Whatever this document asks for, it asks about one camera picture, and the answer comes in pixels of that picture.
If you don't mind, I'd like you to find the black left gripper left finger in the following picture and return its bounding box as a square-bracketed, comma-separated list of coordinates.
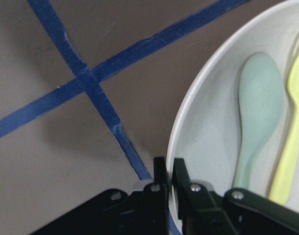
[154, 157, 169, 191]

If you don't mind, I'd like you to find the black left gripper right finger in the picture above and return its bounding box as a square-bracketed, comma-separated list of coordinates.
[172, 158, 190, 193]

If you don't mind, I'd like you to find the pale green plastic spoon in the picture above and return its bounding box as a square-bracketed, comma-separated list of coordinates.
[233, 52, 284, 188]

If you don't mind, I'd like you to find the yellow plastic fork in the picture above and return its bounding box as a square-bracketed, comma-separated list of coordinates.
[268, 24, 299, 204]

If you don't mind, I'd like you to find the white round plate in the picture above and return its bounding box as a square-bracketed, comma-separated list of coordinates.
[165, 0, 299, 235]

